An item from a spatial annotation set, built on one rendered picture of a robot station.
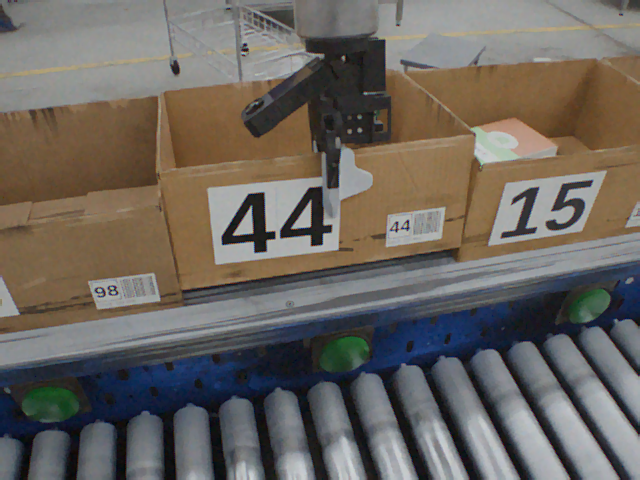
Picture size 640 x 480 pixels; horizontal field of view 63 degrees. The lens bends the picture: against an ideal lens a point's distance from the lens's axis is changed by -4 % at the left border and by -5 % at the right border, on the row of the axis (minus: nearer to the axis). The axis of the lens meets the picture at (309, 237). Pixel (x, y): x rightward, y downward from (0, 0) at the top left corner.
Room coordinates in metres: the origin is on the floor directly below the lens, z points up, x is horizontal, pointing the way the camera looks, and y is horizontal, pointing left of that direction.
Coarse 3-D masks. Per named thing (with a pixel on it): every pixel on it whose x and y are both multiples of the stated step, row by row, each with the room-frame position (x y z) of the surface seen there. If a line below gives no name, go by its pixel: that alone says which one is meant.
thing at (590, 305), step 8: (584, 296) 0.53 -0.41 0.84; (592, 296) 0.53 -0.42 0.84; (600, 296) 0.53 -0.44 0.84; (608, 296) 0.54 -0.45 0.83; (576, 304) 0.53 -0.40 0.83; (584, 304) 0.53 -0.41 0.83; (592, 304) 0.53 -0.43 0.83; (600, 304) 0.53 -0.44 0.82; (568, 312) 0.53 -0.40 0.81; (576, 312) 0.53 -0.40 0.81; (584, 312) 0.53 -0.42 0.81; (592, 312) 0.53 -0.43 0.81; (600, 312) 0.54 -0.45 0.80; (576, 320) 0.53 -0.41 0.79; (584, 320) 0.53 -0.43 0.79
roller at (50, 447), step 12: (48, 432) 0.36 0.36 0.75; (60, 432) 0.37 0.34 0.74; (36, 444) 0.35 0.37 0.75; (48, 444) 0.35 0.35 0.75; (60, 444) 0.35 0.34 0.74; (36, 456) 0.33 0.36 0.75; (48, 456) 0.33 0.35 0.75; (60, 456) 0.33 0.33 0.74; (36, 468) 0.31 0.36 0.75; (48, 468) 0.31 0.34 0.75; (60, 468) 0.32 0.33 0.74
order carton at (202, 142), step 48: (192, 96) 0.78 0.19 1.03; (240, 96) 0.80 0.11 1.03; (432, 96) 0.72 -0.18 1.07; (192, 144) 0.77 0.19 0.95; (240, 144) 0.79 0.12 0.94; (288, 144) 0.81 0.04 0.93; (384, 144) 0.56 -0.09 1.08; (432, 144) 0.57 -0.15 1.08; (192, 192) 0.50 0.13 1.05; (384, 192) 0.55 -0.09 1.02; (432, 192) 0.56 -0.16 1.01; (192, 240) 0.49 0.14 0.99; (384, 240) 0.54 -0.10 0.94; (432, 240) 0.55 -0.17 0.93; (192, 288) 0.48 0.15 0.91
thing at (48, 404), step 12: (24, 396) 0.37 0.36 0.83; (36, 396) 0.36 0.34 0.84; (48, 396) 0.36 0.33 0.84; (60, 396) 0.37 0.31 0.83; (72, 396) 0.37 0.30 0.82; (24, 408) 0.36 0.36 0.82; (36, 408) 0.36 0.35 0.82; (48, 408) 0.36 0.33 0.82; (60, 408) 0.36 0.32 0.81; (72, 408) 0.37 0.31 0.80; (48, 420) 0.36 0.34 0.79; (60, 420) 0.36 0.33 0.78
